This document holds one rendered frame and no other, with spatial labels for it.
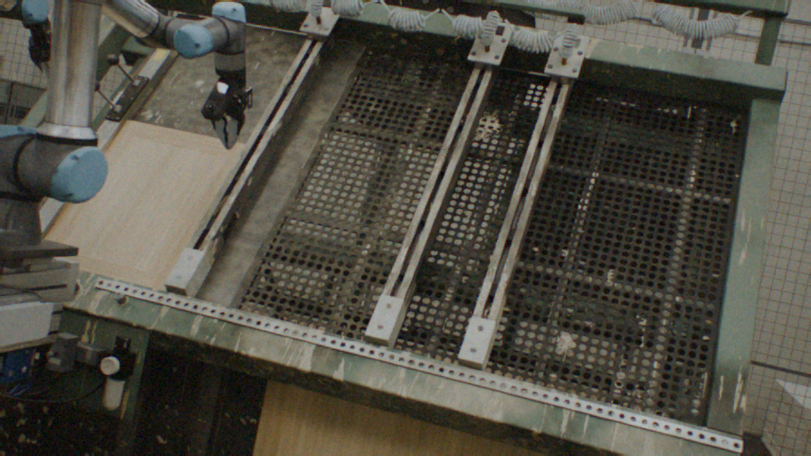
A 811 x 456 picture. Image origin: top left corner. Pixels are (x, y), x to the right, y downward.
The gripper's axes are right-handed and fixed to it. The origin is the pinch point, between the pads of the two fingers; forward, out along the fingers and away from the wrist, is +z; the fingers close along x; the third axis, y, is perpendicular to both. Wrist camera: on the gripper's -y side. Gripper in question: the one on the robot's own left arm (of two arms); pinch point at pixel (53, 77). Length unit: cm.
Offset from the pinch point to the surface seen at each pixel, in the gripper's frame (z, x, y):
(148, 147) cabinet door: 21.6, 21.0, 14.1
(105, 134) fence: 19.0, 9.5, 6.2
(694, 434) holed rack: 30, 120, 159
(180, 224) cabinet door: 27, 24, 48
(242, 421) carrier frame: 67, 26, 89
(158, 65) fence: 13.3, 30.6, -17.6
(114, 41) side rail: 14.2, 19.0, -40.9
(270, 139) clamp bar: 16, 55, 32
